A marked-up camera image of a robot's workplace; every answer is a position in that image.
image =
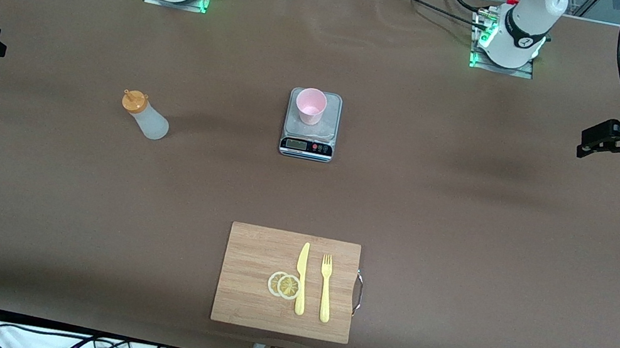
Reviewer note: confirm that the white sauce bottle orange cap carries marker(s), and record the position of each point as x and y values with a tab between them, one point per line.
153	124

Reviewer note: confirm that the pink plastic cup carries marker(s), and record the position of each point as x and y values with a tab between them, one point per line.
309	111

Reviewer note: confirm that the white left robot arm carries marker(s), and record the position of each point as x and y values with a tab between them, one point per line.
528	21

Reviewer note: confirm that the brown table cover sheet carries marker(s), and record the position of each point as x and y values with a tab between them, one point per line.
90	192

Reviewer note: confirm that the silver digital kitchen scale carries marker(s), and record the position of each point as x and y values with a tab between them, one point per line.
326	133

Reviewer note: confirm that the yellow plastic fork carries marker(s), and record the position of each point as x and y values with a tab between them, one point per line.
325	304

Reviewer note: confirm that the yellow plastic knife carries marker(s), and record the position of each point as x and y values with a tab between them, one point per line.
298	299

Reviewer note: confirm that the yellow lemon slice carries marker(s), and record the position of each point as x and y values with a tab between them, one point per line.
272	283
288	287

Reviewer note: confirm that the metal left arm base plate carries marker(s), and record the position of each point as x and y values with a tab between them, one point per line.
500	70

